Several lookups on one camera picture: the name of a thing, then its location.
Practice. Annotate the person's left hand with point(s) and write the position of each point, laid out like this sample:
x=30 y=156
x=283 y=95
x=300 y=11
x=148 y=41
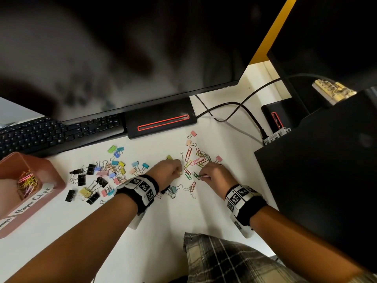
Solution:
x=165 y=172

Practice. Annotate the person's right hand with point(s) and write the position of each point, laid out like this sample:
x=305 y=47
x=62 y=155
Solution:
x=218 y=178

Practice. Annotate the person's right fingers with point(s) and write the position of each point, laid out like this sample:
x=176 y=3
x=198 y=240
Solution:
x=203 y=175

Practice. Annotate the person's left fingers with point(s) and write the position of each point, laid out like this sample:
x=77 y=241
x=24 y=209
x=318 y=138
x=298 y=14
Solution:
x=177 y=169

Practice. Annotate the green paper clip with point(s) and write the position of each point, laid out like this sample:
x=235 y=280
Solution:
x=196 y=175

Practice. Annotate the person's right forearm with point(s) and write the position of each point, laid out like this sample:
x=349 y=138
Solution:
x=294 y=241

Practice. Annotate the person's left forearm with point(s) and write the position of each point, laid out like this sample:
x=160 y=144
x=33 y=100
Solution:
x=82 y=241

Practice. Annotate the pile of coloured paper clips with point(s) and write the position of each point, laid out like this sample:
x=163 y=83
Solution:
x=196 y=161

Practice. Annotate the pink paper clip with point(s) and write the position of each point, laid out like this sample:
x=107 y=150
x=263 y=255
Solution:
x=192 y=187

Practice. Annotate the blue binder clip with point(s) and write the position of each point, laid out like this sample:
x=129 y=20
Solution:
x=173 y=190

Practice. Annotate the pink binder clip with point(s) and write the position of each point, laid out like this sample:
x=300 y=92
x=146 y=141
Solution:
x=218 y=158
x=193 y=133

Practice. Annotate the peach binder clip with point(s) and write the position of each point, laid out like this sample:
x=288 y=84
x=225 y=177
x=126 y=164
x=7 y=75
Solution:
x=189 y=143

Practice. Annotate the black marker wristband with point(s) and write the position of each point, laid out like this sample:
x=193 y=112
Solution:
x=138 y=190
x=244 y=203

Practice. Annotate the black monitor base red stripe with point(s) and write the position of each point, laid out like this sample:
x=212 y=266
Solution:
x=160 y=119

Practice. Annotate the pile of coloured binder clips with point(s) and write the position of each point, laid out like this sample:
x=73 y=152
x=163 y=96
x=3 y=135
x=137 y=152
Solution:
x=101 y=176

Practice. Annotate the white adapter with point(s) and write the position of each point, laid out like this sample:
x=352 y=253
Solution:
x=276 y=136

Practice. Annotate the plaid shorts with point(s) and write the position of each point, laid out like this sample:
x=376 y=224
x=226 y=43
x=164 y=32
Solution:
x=229 y=262

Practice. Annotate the black monitor stand red mark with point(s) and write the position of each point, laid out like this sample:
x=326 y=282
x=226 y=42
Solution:
x=282 y=113

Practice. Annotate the black computer case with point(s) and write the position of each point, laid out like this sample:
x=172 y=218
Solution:
x=324 y=179

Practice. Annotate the black keyboard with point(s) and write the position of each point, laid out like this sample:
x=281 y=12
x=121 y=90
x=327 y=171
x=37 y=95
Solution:
x=50 y=134

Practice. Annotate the pink plastic container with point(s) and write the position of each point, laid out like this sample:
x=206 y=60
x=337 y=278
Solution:
x=44 y=176

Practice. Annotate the large black monitor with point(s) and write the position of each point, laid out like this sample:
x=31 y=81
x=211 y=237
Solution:
x=132 y=41

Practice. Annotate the white handwritten label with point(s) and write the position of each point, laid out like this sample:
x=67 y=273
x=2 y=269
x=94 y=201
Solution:
x=32 y=201

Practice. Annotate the bunch of stored paper clips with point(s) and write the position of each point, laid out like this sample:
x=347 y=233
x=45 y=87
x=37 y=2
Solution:
x=27 y=183

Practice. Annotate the yellowish tag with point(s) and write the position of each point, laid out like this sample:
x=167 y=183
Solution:
x=334 y=91

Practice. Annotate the small black monitor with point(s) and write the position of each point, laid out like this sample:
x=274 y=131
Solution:
x=324 y=35

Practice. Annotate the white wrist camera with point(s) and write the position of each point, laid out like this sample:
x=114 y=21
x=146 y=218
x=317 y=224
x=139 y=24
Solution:
x=137 y=221
x=243 y=228

